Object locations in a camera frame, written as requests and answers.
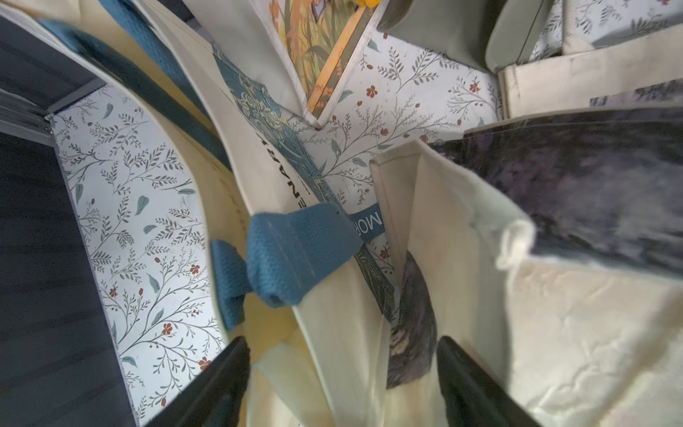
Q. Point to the cream tote bag front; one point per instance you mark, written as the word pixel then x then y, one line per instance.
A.
pixel 550 249

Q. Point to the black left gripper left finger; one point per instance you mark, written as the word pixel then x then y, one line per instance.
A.
pixel 215 396

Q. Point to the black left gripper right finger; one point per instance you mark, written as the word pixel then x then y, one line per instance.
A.
pixel 471 396

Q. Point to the olive green canvas bag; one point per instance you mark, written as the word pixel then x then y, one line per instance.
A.
pixel 487 35

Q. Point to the cream tote with purple print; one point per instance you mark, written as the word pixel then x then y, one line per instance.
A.
pixel 569 82

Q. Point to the cream tote yellow handles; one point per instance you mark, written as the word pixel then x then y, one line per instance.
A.
pixel 303 52

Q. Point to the cream tote blue print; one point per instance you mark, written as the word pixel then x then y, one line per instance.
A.
pixel 290 275

